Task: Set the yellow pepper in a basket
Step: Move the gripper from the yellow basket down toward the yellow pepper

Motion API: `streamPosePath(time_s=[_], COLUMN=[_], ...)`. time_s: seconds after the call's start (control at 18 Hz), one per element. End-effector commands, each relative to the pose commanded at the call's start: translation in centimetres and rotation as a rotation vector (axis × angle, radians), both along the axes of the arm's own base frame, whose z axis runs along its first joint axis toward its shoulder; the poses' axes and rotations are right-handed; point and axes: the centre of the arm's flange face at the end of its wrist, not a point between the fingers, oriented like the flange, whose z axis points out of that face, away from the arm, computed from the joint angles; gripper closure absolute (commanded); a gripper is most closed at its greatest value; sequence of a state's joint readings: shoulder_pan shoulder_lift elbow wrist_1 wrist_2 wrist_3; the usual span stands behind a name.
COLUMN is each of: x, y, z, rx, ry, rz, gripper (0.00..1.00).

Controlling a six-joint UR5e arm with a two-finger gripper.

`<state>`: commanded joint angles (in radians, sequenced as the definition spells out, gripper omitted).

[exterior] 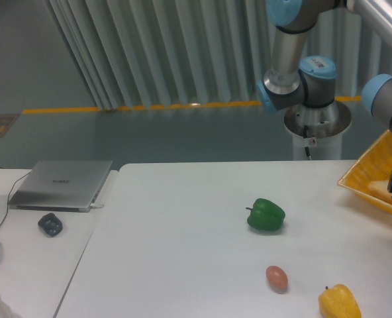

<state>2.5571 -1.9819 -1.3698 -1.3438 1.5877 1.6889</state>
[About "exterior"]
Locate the yellow bell pepper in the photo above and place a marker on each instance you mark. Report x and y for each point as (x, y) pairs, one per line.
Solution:
(338, 301)

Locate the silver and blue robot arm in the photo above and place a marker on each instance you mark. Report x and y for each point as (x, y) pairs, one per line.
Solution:
(304, 87)

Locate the yellow woven basket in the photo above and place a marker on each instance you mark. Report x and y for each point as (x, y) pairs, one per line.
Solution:
(374, 164)

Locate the green bell pepper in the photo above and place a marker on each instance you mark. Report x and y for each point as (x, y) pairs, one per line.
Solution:
(265, 215)

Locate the slice of white bread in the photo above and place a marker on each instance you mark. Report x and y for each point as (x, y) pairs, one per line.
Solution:
(379, 190)

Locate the brown egg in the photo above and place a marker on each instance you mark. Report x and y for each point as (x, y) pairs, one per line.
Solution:
(277, 278)

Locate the grey pleated curtain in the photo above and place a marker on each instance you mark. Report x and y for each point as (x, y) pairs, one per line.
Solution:
(145, 53)

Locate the silver laptop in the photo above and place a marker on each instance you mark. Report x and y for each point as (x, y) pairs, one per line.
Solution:
(62, 185)

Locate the small black plastic part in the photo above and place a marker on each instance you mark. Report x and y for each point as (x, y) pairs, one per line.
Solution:
(50, 224)

